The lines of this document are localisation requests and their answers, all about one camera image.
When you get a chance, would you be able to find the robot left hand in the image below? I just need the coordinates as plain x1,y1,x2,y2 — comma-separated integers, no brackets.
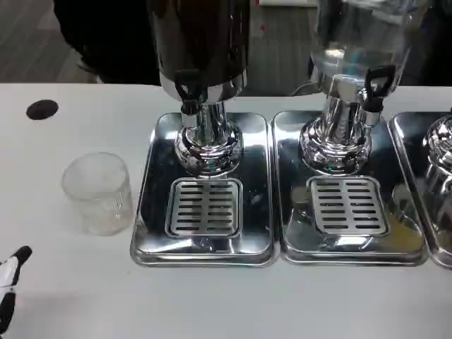
0,246,33,333

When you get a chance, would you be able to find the clear ribbed glass cup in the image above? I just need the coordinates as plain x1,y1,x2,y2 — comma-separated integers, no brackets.
61,152,135,237

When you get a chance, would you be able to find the black tap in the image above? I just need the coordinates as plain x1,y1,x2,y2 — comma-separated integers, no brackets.
359,64,397,129
174,69,201,129

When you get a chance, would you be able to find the black round counter grommet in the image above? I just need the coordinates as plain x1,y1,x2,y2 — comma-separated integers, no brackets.
25,99,59,122

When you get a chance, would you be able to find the steel slotted drip grid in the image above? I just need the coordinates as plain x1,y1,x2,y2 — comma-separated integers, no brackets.
306,175,391,237
165,177,245,238

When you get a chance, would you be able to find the person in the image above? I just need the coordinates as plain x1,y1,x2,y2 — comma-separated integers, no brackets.
57,0,160,86

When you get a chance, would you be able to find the steel drip tray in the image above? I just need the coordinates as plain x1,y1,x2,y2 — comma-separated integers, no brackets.
271,110,430,267
129,112,281,268
387,111,452,271

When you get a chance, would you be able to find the dark drink dispenser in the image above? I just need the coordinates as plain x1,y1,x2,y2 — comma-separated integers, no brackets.
146,0,250,178

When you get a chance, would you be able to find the black tap on water dispenser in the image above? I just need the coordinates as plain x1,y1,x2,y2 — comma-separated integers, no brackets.
359,64,397,129

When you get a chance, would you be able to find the clear water dispenser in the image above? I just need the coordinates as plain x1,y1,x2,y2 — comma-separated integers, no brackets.
299,0,415,177

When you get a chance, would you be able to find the grey cable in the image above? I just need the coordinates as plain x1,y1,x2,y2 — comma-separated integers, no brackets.
289,79,316,97

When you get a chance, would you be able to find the chrome dispenser pedestal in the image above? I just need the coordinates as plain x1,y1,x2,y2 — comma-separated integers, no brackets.
422,114,452,229

